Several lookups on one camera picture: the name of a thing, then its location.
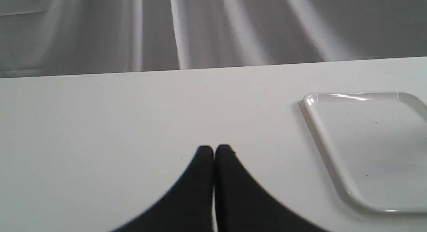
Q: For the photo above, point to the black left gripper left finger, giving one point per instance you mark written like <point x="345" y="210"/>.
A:
<point x="187" y="206"/>

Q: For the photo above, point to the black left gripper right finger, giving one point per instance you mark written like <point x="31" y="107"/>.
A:
<point x="242" y="205"/>

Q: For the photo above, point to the white plastic tray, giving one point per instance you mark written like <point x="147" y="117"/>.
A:
<point x="375" y="143"/>

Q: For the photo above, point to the grey backdrop curtain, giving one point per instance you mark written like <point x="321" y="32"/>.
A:
<point x="72" y="37"/>

